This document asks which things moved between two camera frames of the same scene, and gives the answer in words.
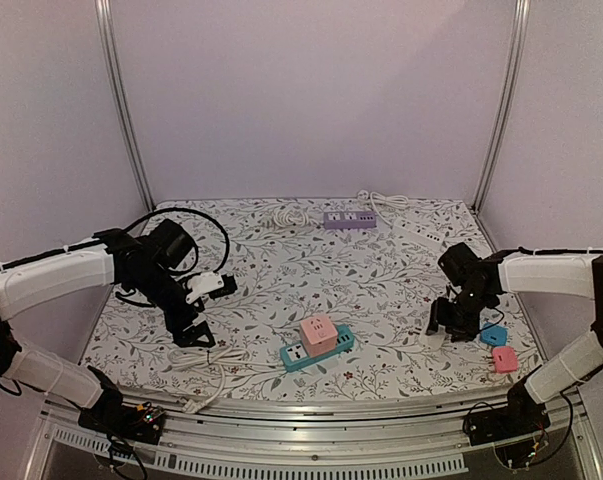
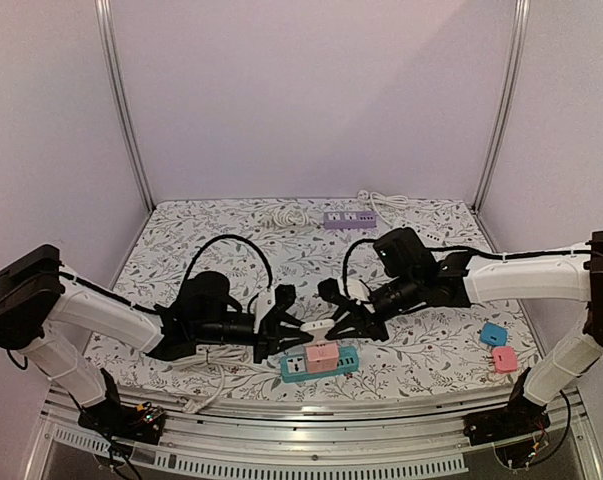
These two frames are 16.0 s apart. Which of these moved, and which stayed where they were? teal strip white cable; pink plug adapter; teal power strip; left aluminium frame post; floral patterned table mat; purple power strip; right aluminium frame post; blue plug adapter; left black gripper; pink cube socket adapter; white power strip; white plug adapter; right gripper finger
Moved: left black gripper; pink cube socket adapter; right gripper finger; teal power strip; white plug adapter
Stayed: pink plug adapter; right aluminium frame post; white power strip; left aluminium frame post; teal strip white cable; floral patterned table mat; blue plug adapter; purple power strip
